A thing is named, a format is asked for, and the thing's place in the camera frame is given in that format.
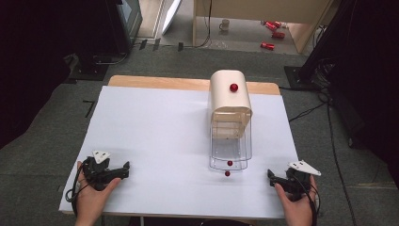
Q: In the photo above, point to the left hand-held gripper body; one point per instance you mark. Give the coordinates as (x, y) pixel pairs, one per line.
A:
(95, 171)

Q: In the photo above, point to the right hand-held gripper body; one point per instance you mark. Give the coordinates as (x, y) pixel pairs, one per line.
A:
(296, 180)

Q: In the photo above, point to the clear drawer with red knob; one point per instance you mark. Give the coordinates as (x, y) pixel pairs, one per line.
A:
(233, 147)
(219, 166)

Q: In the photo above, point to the person's right hand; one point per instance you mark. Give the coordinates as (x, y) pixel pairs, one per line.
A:
(296, 210)

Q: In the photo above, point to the person's left hand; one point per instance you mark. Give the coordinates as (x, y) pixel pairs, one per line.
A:
(91, 201)

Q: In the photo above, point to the white table mat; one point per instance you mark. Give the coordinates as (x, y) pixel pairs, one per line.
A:
(150, 150)

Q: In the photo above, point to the wooden table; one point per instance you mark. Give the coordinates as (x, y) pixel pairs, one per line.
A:
(156, 82)

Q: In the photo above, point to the black stand base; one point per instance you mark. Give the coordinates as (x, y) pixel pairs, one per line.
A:
(89, 71)

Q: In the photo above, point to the red can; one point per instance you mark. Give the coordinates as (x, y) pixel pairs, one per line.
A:
(267, 46)
(271, 25)
(278, 35)

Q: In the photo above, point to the black metal stand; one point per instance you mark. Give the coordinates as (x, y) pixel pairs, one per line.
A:
(316, 47)

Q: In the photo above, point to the dark monitor cabinet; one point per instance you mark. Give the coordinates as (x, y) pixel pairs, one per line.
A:
(124, 22)

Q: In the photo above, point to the beige mug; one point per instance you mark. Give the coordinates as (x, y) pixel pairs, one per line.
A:
(224, 25)

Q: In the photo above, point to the white leaning board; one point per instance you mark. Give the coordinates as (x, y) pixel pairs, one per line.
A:
(171, 14)

